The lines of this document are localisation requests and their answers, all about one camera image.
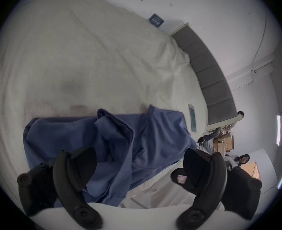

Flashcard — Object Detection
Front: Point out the brown carton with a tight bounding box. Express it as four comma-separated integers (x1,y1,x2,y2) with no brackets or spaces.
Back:
214,132,235,153

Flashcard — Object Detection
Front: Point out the dark blue square sign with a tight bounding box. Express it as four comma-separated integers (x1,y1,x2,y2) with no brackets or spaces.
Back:
148,13,165,28

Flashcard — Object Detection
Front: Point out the bed with beige sheet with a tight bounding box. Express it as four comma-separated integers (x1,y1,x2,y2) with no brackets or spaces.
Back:
0,0,208,209

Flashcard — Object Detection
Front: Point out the phone with teal screen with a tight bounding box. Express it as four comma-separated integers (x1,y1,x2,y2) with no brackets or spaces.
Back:
188,103,198,133

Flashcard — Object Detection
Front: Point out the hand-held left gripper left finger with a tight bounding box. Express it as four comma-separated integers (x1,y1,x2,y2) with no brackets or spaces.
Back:
17,147,103,230

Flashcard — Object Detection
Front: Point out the grey padded headboard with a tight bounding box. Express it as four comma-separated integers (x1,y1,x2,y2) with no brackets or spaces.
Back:
171,27,240,132

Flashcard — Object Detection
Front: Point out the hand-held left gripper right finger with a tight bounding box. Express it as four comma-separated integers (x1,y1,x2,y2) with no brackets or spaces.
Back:
171,149,262,229

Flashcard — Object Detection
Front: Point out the dark blue shirt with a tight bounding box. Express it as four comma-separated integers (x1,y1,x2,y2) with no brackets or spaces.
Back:
23,104,198,207

